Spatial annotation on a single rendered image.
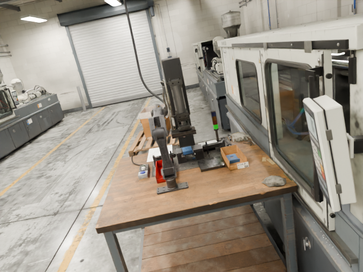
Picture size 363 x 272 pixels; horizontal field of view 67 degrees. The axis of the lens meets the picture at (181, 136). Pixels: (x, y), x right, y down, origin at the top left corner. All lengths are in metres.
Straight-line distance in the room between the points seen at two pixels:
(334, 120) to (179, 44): 10.31
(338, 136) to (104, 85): 10.88
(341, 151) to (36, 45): 11.89
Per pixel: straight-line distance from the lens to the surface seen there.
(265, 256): 2.19
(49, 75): 12.26
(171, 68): 1.98
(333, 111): 0.96
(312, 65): 1.23
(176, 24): 11.13
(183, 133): 1.97
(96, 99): 11.71
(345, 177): 1.06
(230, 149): 2.03
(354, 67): 1.06
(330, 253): 1.54
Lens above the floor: 1.73
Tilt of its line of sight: 18 degrees down
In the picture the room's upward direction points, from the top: 12 degrees counter-clockwise
